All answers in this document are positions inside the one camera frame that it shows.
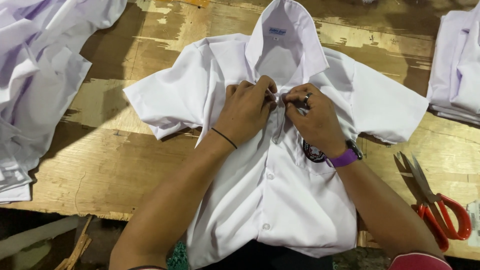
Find person's left hand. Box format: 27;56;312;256
212;75;278;148

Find person's right hand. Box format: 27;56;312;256
281;83;347;159

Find green patterned cloth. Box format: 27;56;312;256
166;241;189;270

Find red-handled scissors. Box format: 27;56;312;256
394;151;472;253

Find heap of white shirts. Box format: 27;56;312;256
0;0;128;204

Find red sleeve cuff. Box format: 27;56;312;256
388;252;454;270

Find purple wristwatch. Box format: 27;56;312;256
325;139;364;168

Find wooden strip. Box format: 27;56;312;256
55;214;93;270

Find white paper label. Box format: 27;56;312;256
466;200;480;248

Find black wrist band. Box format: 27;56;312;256
211;127;238;150

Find white short-sleeved school shirt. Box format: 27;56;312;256
123;0;429;269

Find stack of folded white shirts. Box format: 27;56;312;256
427;2;480;126

